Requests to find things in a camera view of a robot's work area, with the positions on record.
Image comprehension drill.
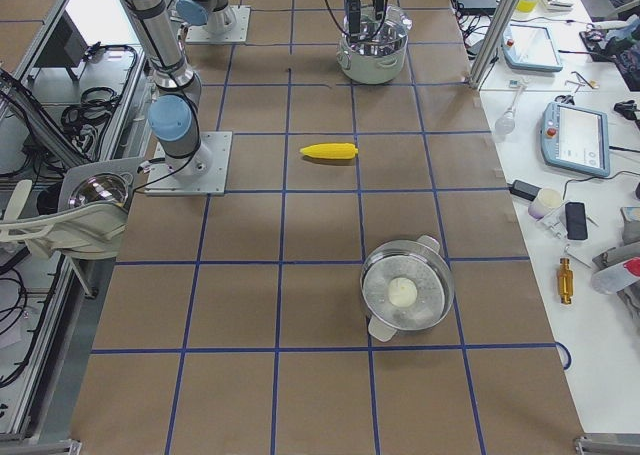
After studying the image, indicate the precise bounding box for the steel steamer pot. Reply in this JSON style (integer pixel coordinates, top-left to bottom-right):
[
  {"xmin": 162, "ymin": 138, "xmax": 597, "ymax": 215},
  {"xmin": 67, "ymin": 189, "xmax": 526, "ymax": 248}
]
[{"xmin": 360, "ymin": 235, "xmax": 454, "ymax": 342}]

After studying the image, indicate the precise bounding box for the white teach pendant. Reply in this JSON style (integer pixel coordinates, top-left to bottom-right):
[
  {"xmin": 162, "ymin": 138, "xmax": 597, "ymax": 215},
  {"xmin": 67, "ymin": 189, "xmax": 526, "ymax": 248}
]
[
  {"xmin": 540, "ymin": 102, "xmax": 611, "ymax": 178},
  {"xmin": 502, "ymin": 24, "xmax": 563, "ymax": 73}
]

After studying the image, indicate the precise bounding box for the white light bulb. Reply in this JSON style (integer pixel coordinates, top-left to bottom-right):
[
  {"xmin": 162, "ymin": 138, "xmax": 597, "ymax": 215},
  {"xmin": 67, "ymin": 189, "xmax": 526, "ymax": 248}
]
[{"xmin": 494, "ymin": 86, "xmax": 526, "ymax": 140}]

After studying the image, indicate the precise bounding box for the pale green electric pot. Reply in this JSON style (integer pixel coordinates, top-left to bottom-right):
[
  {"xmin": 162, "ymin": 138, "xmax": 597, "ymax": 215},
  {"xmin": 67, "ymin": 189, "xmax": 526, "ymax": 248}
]
[{"xmin": 336, "ymin": 5, "xmax": 412, "ymax": 85}]

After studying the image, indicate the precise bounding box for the black power adapter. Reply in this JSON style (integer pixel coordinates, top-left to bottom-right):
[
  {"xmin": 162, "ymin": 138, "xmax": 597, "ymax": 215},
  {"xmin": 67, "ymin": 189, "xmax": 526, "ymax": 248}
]
[{"xmin": 508, "ymin": 180, "xmax": 541, "ymax": 202}]

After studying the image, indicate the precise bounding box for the white teach pendant far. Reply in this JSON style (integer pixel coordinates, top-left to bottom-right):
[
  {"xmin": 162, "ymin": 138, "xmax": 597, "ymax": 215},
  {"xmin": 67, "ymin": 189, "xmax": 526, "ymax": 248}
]
[{"xmin": 502, "ymin": 24, "xmax": 563, "ymax": 73}]

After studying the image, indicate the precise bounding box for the aluminium frame post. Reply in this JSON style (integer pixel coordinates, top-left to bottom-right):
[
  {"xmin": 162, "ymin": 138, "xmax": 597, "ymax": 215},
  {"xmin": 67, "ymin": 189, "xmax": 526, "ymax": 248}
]
[{"xmin": 468, "ymin": 0, "xmax": 519, "ymax": 89}]

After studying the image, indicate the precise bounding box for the white purple cup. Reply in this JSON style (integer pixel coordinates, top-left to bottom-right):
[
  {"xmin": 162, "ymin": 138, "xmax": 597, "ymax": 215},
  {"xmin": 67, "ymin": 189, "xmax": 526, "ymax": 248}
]
[{"xmin": 528, "ymin": 188, "xmax": 563, "ymax": 220}]

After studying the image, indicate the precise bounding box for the white teach pendant near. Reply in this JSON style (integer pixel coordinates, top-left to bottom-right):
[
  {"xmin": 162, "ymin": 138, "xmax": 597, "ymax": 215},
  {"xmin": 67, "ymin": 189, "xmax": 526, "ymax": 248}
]
[{"xmin": 540, "ymin": 102, "xmax": 611, "ymax": 178}]

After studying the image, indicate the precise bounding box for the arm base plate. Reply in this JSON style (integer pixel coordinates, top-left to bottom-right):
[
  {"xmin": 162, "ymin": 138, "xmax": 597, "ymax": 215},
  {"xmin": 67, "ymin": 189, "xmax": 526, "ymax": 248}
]
[
  {"xmin": 186, "ymin": 5, "xmax": 251, "ymax": 45},
  {"xmin": 142, "ymin": 131, "xmax": 233, "ymax": 196}
]

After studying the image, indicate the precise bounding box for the gold brass fitting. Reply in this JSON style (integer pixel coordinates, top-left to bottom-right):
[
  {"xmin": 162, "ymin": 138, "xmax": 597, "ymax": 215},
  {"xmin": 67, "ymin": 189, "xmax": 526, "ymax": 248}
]
[{"xmin": 556, "ymin": 257, "xmax": 574, "ymax": 305}]

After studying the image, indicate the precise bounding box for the yellow corn cob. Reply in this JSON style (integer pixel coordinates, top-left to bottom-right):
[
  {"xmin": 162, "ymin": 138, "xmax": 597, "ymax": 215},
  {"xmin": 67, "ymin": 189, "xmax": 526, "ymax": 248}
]
[{"xmin": 299, "ymin": 142, "xmax": 359, "ymax": 163}]

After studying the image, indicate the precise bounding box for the black smartphone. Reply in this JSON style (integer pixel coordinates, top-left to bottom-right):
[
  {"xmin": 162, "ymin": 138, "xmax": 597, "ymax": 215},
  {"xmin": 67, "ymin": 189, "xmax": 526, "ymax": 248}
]
[{"xmin": 565, "ymin": 202, "xmax": 588, "ymax": 241}]

